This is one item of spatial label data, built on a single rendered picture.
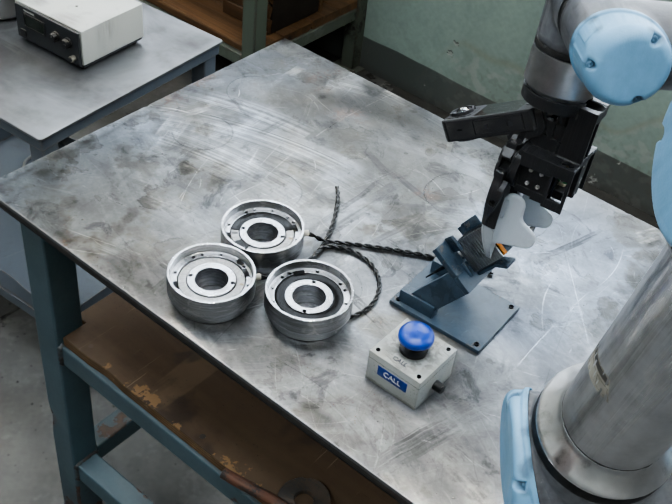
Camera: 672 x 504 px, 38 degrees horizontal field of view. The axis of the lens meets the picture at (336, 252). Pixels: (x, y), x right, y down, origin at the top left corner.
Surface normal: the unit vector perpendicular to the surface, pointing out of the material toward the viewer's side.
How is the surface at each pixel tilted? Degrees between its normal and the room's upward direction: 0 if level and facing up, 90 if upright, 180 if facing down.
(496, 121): 84
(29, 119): 0
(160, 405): 0
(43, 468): 0
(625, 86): 85
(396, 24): 90
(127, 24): 90
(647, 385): 102
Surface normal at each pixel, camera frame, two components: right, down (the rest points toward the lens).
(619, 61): 0.00, 0.59
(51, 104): 0.09, -0.75
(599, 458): -0.50, 0.71
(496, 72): -0.64, 0.47
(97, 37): 0.81, 0.44
